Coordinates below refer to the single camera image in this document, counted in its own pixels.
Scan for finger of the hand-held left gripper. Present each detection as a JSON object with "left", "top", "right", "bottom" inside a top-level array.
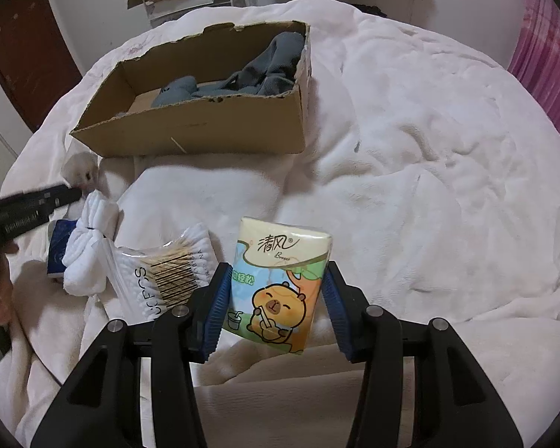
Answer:
[{"left": 0, "top": 184, "right": 82, "bottom": 219}]

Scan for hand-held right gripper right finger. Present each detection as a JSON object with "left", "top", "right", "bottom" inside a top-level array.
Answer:
[{"left": 321, "top": 261, "right": 526, "bottom": 448}]

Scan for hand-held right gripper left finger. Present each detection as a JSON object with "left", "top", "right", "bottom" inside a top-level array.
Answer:
[{"left": 31, "top": 262, "right": 234, "bottom": 448}]

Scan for cartoon print tissue pack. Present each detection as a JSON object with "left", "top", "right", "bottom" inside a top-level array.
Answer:
[{"left": 220, "top": 217, "right": 334, "bottom": 356}]

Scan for white socks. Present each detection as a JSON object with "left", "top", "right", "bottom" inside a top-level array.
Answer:
[{"left": 62, "top": 190, "right": 123, "bottom": 296}]

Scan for brown cardboard box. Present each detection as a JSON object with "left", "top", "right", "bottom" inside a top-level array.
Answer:
[{"left": 70, "top": 21, "right": 312, "bottom": 158}]

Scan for person's left hand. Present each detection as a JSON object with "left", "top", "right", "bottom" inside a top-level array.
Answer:
[{"left": 0, "top": 243, "right": 20, "bottom": 325}]

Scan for blue tissue pack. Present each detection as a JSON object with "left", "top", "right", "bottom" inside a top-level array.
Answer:
[{"left": 47, "top": 220, "right": 81, "bottom": 281}]

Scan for bag of cotton swabs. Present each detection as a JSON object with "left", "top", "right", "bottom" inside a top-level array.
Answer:
[{"left": 106, "top": 223, "right": 221, "bottom": 322}]

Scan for white fluffy blanket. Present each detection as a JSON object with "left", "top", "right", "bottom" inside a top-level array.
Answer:
[{"left": 0, "top": 0, "right": 560, "bottom": 448}]

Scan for dark wooden door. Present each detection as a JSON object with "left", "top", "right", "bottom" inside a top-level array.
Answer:
[{"left": 0, "top": 0, "right": 84, "bottom": 132}]

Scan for grey cloth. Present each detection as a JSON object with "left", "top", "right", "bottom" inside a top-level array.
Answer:
[{"left": 150, "top": 32, "right": 306, "bottom": 107}]

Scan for pink curtain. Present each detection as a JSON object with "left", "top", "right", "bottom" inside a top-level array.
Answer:
[{"left": 508, "top": 0, "right": 560, "bottom": 169}]

